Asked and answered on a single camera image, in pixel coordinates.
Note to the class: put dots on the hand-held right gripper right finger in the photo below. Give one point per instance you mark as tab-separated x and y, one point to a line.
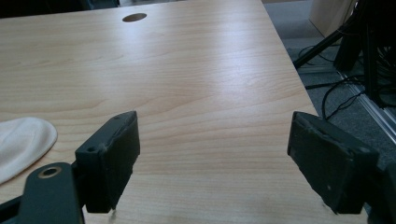
327	161

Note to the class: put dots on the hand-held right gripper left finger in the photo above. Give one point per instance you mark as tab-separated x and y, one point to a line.
107	165

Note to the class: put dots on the white cloth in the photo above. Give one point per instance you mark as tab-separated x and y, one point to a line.
21	144

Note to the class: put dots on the black tripod stand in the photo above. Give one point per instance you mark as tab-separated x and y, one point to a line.
345	40

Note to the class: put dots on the light wooden cabinet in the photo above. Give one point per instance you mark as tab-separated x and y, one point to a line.
330	15

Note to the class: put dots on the aluminium floor rail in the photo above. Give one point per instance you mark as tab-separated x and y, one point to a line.
373	107

